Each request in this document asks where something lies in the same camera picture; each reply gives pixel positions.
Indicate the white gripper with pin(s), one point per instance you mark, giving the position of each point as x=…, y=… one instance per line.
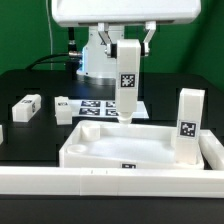
x=73, y=13

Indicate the white desk tabletop tray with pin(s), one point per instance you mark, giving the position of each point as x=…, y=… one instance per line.
x=95, y=144

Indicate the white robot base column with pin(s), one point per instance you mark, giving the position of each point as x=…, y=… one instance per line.
x=96, y=66

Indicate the white sheet with fiducial tags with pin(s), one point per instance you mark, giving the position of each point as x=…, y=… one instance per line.
x=103, y=109

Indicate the white block at left edge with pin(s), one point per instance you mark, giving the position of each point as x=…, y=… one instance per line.
x=1, y=134

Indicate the white right fence rail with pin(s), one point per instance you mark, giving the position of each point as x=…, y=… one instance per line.
x=212, y=149

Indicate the white fence rail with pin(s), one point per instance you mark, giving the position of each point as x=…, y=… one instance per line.
x=212, y=149
x=111, y=182

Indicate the white front fence rail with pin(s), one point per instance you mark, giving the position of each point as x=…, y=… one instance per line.
x=111, y=182

